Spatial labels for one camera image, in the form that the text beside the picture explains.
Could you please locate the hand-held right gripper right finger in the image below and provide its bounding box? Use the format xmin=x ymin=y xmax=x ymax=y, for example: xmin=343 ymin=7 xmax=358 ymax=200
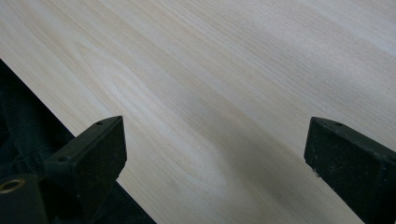
xmin=304 ymin=116 xmax=396 ymax=224

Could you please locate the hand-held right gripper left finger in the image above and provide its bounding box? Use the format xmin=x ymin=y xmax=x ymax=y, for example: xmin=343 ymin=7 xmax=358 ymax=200
xmin=43 ymin=115 xmax=128 ymax=224

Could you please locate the black corrugated hose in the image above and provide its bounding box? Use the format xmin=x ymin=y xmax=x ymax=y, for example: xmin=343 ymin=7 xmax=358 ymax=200
xmin=0 ymin=85 xmax=55 ymax=180

